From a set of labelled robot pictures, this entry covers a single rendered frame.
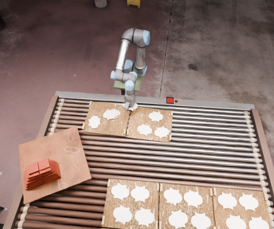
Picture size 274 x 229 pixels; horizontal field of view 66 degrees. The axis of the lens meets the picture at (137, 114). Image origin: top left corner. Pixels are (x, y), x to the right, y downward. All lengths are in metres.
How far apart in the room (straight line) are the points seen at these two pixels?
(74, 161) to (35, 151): 0.35
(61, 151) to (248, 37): 4.17
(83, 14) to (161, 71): 2.32
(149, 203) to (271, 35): 4.32
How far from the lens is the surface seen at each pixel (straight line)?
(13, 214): 1.96
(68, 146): 1.88
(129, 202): 1.76
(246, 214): 1.93
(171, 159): 1.90
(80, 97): 2.29
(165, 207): 1.77
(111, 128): 1.99
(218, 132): 2.13
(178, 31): 4.67
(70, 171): 1.79
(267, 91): 4.05
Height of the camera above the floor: 2.67
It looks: 57 degrees down
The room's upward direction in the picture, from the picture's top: straight up
